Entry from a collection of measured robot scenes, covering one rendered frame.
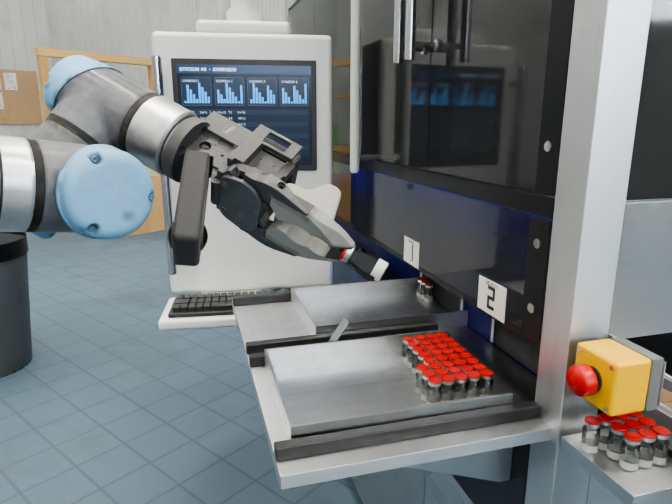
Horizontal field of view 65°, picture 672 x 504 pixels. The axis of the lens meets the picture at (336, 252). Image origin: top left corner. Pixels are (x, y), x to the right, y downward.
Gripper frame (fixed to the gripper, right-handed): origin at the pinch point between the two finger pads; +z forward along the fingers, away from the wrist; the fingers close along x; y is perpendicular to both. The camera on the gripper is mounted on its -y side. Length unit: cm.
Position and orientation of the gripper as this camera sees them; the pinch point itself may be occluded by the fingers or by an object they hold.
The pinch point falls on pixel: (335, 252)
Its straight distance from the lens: 53.0
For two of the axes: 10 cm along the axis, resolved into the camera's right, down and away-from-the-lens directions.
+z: 8.6, 4.9, -1.2
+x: -2.0, 5.5, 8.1
